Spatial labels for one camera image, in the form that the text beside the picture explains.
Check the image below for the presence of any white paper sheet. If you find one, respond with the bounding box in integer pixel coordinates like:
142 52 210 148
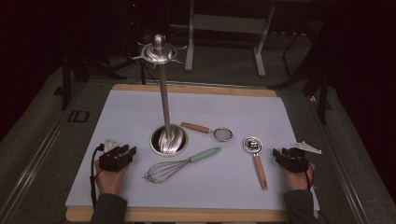
64 89 321 212

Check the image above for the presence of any person's left hand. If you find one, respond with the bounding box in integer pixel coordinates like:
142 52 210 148
93 159 131 196

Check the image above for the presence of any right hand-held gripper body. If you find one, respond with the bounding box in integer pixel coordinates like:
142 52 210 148
279 141 323 174

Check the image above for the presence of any person's right hand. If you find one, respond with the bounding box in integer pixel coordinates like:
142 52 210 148
280 162 316 191

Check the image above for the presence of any grey metal frame stand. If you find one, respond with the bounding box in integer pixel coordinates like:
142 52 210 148
184 0 276 78

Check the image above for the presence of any small mesh strainer wooden handle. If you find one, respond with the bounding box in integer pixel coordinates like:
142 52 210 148
179 121 234 143

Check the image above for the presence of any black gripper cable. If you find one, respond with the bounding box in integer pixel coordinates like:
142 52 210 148
89 145 106 209
303 162 316 191

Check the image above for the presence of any black metal stand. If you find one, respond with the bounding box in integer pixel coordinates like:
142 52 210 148
60 46 128 112
268 18 333 126

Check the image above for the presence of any steel utensil stand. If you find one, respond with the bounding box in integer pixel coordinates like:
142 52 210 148
130 33 190 158

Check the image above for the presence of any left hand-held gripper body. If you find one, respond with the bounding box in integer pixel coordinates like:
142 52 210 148
98 136 134 173

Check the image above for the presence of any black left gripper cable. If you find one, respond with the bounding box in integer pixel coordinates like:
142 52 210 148
89 145 106 209

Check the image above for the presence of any whisk with mint green handle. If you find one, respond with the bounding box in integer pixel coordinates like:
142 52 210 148
142 147 222 185

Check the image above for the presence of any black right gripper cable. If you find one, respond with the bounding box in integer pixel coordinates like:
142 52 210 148
303 162 316 191

